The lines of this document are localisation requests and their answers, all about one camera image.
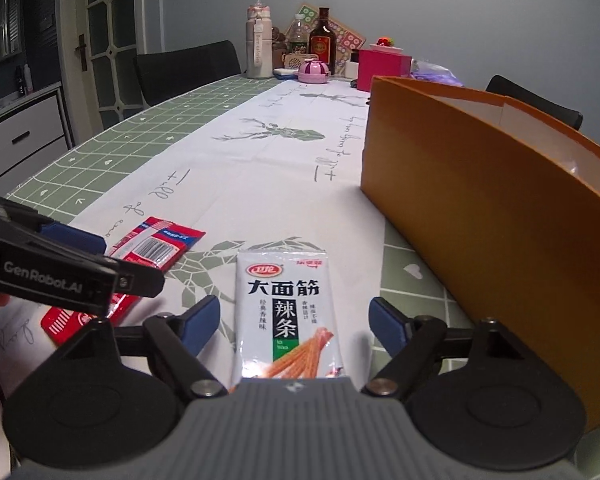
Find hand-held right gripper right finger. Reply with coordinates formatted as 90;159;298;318
362;296;527;397

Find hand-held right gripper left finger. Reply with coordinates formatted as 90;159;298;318
55;295;229;399

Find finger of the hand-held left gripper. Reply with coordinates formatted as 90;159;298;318
35;231;165;298
0;189;107;257

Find red snack packet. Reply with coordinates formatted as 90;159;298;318
40;215;206;346

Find white spicy strip packet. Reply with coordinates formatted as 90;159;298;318
232;236;349;394

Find orange paper bag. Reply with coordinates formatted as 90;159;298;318
360;75;600;434

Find white drawer cabinet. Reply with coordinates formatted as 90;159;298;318
0;82;76;197

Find green and white tablecloth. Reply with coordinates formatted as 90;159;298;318
0;72;600;480

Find black chair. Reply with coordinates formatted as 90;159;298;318
132;40;242;109
485;75;584;132

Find glass panel door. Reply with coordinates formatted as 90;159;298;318
55;0;164;132

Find purple plastic bag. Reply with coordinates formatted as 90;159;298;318
411;60;465;87

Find pink box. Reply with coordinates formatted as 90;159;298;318
356;45;414;92

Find pink round container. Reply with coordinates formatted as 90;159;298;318
297;58;330;85

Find tall white water bottle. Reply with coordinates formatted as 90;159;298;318
245;0;274;80

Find brown figurine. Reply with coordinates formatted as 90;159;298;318
271;25;289;69

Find dark glass liquor bottle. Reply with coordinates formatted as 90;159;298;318
309;7;337;76

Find patterned dotted boards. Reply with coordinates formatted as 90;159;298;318
295;2;367;66

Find clear plastic water bottle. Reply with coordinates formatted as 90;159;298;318
285;14;311;56

